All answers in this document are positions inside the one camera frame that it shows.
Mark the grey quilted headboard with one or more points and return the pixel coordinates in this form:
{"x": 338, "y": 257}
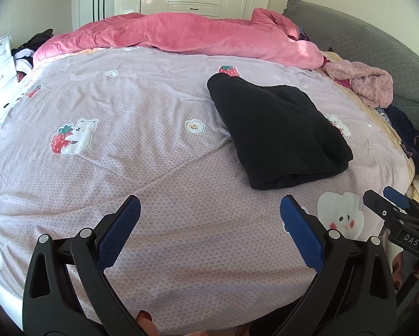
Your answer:
{"x": 353, "y": 38}

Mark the black sweater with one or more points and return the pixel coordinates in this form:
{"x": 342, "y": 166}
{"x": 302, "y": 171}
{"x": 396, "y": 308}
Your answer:
{"x": 283, "y": 136}

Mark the pink quilt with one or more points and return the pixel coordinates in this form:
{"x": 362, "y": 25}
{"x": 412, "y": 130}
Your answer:
{"x": 195, "y": 35}

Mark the pink fluffy garment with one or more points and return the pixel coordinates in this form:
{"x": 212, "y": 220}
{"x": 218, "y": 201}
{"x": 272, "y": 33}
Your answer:
{"x": 367, "y": 80}

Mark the dark floral cloth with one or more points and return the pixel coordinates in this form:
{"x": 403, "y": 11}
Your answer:
{"x": 303, "y": 33}

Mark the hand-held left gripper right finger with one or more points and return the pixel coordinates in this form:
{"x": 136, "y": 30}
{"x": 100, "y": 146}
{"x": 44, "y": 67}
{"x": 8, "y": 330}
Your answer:
{"x": 302, "y": 234}

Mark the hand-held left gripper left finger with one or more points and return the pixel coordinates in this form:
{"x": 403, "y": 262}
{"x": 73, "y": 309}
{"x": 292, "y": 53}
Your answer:
{"x": 120, "y": 234}

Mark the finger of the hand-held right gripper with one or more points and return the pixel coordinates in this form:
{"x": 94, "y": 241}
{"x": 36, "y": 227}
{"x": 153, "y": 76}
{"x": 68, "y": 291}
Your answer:
{"x": 375, "y": 199}
{"x": 396, "y": 196}

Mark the dark clothes pile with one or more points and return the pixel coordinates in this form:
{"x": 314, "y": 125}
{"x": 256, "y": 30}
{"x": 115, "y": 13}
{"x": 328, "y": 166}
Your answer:
{"x": 38, "y": 38}

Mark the navy garment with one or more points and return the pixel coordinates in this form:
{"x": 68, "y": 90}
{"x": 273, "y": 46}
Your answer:
{"x": 405, "y": 126}

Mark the person's left hand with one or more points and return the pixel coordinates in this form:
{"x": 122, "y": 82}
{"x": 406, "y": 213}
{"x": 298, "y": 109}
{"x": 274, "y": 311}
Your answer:
{"x": 145, "y": 327}

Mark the person's right hand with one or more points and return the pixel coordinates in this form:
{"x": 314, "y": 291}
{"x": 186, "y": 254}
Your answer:
{"x": 397, "y": 273}

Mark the lilac printed bedsheet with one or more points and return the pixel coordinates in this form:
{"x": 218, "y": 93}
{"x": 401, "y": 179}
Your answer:
{"x": 143, "y": 164}

